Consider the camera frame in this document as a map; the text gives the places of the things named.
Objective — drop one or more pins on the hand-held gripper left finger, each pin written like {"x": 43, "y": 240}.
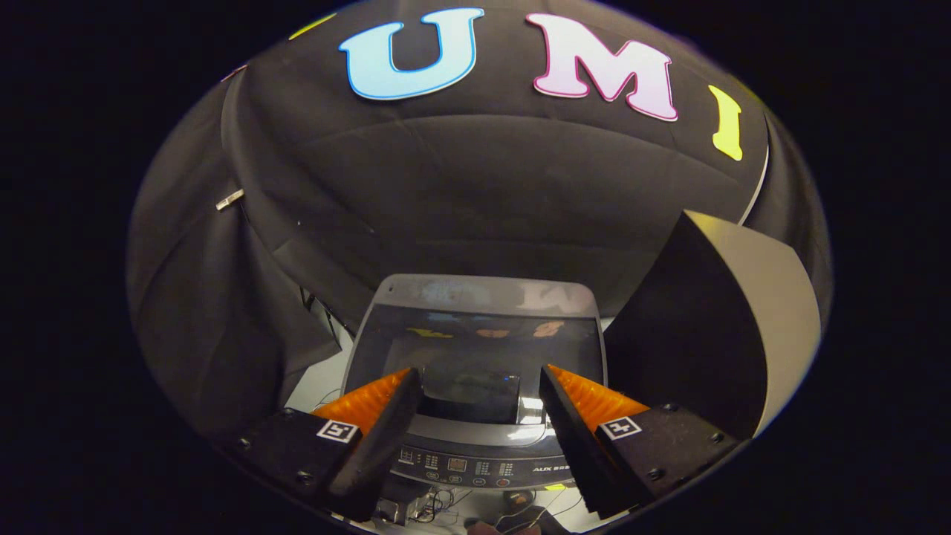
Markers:
{"x": 386, "y": 446}

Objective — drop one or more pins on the black backdrop cloth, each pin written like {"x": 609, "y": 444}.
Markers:
{"x": 461, "y": 200}

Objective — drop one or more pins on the white backdrop frame pole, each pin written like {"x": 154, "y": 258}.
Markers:
{"x": 756, "y": 186}

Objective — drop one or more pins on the grey washing machine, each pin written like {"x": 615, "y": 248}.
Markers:
{"x": 475, "y": 464}

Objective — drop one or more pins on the silver clip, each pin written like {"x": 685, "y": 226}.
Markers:
{"x": 229, "y": 199}

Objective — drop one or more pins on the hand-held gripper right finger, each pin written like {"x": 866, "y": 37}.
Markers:
{"x": 572, "y": 446}

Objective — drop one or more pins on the copper clip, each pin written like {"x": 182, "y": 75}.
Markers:
{"x": 234, "y": 72}

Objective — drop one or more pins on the black power adapter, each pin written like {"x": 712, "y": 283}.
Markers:
{"x": 390, "y": 510}

